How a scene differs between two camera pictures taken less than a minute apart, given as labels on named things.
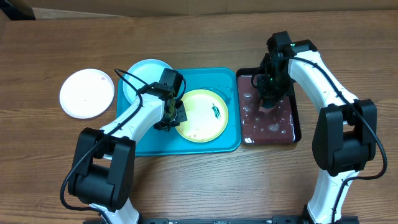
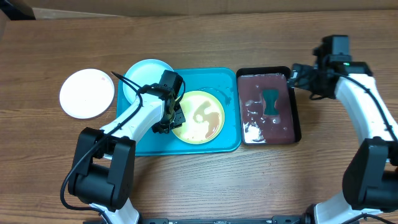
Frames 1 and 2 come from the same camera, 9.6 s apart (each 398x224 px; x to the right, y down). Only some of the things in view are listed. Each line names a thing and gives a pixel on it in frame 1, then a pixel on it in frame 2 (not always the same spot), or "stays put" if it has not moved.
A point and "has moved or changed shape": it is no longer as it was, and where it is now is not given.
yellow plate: (207, 114) stays put
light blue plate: (147, 70) stays put
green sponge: (268, 106) has moved or changed shape
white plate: (86, 93) stays put
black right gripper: (267, 96) → (303, 73)
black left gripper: (181, 116) stays put
